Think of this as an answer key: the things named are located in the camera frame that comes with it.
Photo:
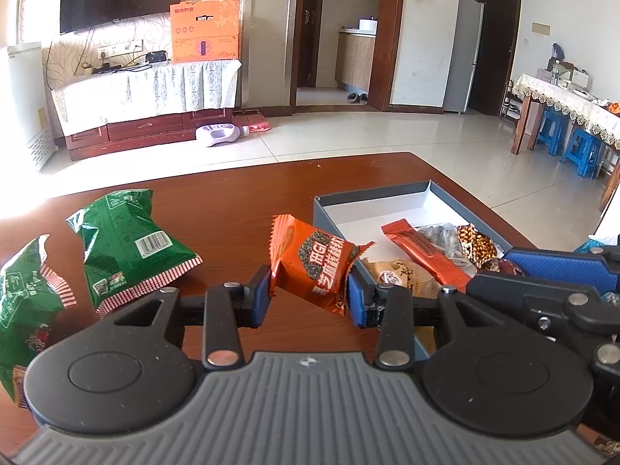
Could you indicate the pink plastic object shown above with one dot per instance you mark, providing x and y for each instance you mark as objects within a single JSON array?
[{"x": 252, "y": 122}]

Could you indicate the white wall socket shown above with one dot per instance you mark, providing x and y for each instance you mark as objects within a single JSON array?
[
  {"x": 107, "y": 52},
  {"x": 133, "y": 45}
]

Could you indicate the wooden kitchen cabinet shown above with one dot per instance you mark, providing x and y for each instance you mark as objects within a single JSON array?
[{"x": 356, "y": 60}]

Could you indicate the white plastic bottle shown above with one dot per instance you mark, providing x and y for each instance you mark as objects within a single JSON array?
[{"x": 220, "y": 135}]

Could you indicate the white pot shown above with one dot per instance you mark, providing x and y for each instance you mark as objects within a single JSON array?
[{"x": 367, "y": 24}]

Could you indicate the silver refrigerator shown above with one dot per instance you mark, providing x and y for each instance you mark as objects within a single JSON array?
[{"x": 462, "y": 53}]

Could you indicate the orange snack packet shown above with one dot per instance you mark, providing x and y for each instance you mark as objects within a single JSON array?
[{"x": 315, "y": 266}]

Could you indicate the yellow pastry packet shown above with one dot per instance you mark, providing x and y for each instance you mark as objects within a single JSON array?
[{"x": 407, "y": 278}]

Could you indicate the clear seed snack packet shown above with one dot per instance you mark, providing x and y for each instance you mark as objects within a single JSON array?
[{"x": 448, "y": 242}]

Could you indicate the wooden television cabinet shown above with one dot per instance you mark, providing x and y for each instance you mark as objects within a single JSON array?
[{"x": 145, "y": 131}]

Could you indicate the black power strip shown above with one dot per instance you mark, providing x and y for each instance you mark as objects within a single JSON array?
[{"x": 105, "y": 68}]

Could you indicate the yellow wall panel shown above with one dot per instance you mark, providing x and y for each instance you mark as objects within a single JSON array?
[{"x": 541, "y": 28}]

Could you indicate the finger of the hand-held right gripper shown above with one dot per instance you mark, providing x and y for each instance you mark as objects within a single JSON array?
[
  {"x": 557, "y": 269},
  {"x": 547, "y": 305}
]

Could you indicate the shoe rack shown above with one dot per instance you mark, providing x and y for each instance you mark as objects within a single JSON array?
[{"x": 511, "y": 101}]

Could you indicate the lace table cloth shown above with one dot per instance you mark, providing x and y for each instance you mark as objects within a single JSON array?
[{"x": 576, "y": 104}]

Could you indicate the blue plastic stool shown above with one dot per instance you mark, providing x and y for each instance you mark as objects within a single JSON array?
[
  {"x": 583, "y": 152},
  {"x": 552, "y": 131}
]

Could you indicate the brown foil candy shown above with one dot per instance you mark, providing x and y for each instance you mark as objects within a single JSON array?
[{"x": 477, "y": 247}]

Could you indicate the grey cardboard box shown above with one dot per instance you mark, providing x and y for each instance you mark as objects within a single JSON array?
[{"x": 368, "y": 208}]

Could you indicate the white table appliance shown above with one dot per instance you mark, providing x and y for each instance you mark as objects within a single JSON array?
[{"x": 581, "y": 78}]

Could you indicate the grey slippers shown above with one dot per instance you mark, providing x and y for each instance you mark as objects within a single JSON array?
[{"x": 357, "y": 98}]

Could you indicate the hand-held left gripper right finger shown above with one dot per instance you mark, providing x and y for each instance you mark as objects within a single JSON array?
[{"x": 356, "y": 302}]

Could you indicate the dark wooden door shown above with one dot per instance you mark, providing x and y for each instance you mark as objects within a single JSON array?
[{"x": 307, "y": 29}]

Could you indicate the black router box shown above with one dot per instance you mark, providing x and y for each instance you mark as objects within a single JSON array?
[{"x": 156, "y": 57}]

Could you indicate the clear water bottle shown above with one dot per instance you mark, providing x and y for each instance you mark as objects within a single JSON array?
[{"x": 554, "y": 73}]

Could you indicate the torn green snack packet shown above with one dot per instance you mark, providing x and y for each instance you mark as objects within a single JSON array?
[{"x": 26, "y": 310}]

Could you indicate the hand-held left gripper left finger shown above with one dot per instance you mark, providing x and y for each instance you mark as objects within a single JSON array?
[{"x": 260, "y": 296}]

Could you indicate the red snack bar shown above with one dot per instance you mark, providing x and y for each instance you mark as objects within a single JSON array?
[{"x": 421, "y": 252}]

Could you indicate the wooden dining table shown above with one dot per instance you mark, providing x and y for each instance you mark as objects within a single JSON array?
[{"x": 525, "y": 126}]

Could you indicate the dark brown room door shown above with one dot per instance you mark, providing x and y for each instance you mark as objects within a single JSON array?
[{"x": 499, "y": 53}]

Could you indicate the orange gift box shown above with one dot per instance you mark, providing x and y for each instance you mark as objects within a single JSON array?
[{"x": 206, "y": 31}]

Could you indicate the patterned white cabinet cloth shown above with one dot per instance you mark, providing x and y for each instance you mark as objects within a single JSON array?
[{"x": 145, "y": 92}]

